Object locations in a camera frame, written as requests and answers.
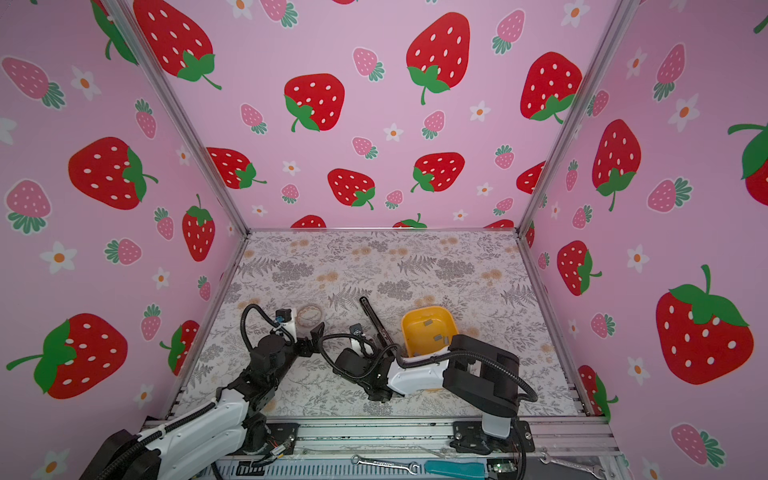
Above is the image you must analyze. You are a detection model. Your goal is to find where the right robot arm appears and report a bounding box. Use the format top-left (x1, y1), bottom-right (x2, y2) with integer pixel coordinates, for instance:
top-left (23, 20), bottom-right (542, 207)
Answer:
top-left (311, 325), bottom-right (539, 442)

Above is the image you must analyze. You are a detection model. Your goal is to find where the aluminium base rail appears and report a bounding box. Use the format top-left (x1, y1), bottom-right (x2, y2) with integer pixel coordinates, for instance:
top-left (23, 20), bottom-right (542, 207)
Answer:
top-left (215, 417), bottom-right (632, 479)

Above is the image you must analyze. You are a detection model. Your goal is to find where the clear tape roll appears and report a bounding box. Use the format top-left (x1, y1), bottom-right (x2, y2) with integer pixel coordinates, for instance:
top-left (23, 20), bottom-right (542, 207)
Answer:
top-left (296, 304), bottom-right (324, 329)

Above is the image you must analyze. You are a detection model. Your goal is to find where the yellow plastic tray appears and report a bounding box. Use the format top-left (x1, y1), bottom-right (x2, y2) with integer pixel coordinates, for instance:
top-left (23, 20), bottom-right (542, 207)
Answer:
top-left (391, 306), bottom-right (458, 395)

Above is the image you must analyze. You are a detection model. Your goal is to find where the black stapler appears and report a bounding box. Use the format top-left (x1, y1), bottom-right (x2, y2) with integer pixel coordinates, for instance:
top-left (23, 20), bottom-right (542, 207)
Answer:
top-left (352, 296), bottom-right (395, 358)

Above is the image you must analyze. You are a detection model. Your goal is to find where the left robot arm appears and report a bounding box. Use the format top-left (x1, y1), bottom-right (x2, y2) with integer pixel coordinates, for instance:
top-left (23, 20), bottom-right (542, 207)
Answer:
top-left (81, 304), bottom-right (325, 479)

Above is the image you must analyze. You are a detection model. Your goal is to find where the teal handled tool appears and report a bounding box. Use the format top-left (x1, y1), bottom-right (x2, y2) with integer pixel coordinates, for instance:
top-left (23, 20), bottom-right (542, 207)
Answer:
top-left (424, 460), bottom-right (486, 480)

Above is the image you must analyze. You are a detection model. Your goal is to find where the silver wrench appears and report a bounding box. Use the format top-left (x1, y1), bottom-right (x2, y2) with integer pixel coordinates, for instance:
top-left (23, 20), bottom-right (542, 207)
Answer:
top-left (540, 452), bottom-right (606, 480)
top-left (351, 455), bottom-right (421, 475)

